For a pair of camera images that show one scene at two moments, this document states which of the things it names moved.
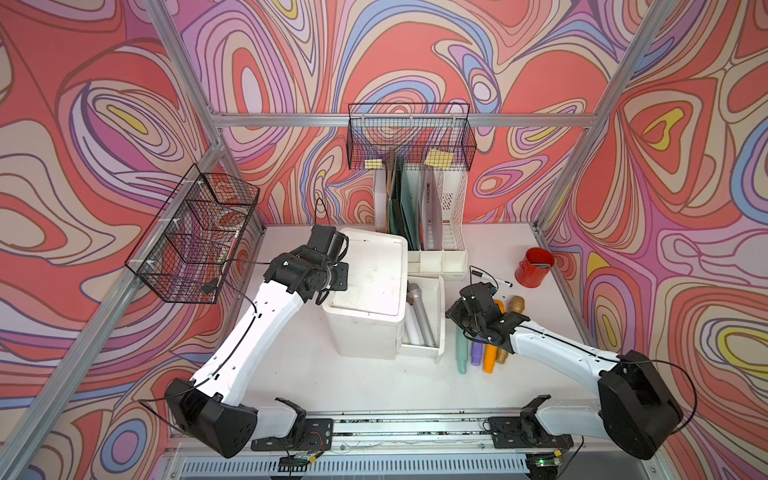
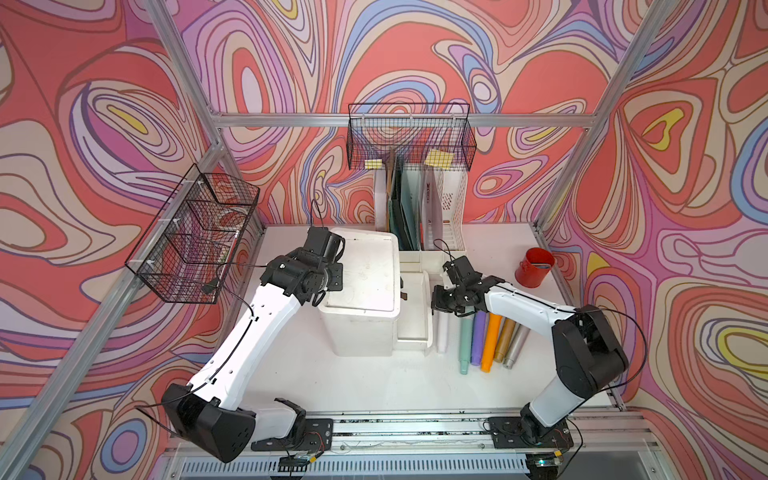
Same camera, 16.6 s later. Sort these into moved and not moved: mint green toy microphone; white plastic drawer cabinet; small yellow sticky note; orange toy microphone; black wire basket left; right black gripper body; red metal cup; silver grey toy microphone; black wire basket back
Moved: white plastic drawer cabinet; silver grey toy microphone; right black gripper body
Not moved: mint green toy microphone; black wire basket left; orange toy microphone; black wire basket back; small yellow sticky note; red metal cup
